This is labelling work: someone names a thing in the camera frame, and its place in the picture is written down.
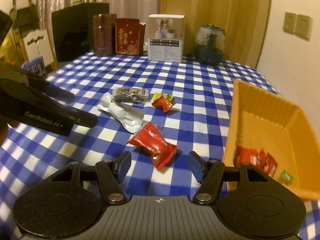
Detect red foil snack packet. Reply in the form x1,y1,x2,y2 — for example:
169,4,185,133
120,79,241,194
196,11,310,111
127,122,178,170

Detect red double-happiness snack packet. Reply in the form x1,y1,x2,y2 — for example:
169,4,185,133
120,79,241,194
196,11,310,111
234,146,261,168

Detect blue milk carton box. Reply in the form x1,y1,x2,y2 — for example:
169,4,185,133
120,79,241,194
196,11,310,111
21,56,47,79

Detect white crumpled snack wrapper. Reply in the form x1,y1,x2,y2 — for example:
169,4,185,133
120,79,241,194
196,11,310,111
97,93,144,134

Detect white wooden chair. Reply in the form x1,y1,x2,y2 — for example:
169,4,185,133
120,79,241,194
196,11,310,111
20,29,58,74

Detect clear packet dark snack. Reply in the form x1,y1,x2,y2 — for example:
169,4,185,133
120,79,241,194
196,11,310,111
111,87,149,103

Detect yellow plastic bag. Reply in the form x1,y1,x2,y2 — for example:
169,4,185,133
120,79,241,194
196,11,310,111
1,34,16,62

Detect red candy in tray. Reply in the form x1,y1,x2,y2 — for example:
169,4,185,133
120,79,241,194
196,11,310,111
259,149,278,177

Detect orange plastic tray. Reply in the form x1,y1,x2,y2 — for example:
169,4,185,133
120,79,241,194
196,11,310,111
222,79,319,200

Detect green candy in tray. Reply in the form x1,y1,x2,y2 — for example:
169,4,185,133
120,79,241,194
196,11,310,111
279,170,294,185

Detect dark wooden rack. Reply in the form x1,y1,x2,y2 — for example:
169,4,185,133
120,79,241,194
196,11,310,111
9,0,40,62

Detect blue white checkered tablecloth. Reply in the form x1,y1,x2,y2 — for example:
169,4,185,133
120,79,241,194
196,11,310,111
0,49,320,239

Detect brown cylindrical tin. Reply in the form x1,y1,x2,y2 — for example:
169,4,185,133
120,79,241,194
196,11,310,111
93,14,117,57

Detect small red yellow candy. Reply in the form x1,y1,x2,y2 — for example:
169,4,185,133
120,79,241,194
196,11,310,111
152,92,176,113

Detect red gold gift box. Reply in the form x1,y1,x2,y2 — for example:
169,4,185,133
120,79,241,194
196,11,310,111
116,18,146,56

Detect white product box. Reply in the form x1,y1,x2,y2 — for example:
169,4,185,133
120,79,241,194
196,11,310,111
146,14,185,63

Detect green glass jar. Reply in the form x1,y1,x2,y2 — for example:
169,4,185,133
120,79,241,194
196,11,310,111
194,24,226,66

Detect wall socket plate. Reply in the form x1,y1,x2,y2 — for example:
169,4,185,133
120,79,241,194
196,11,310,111
283,12,313,41

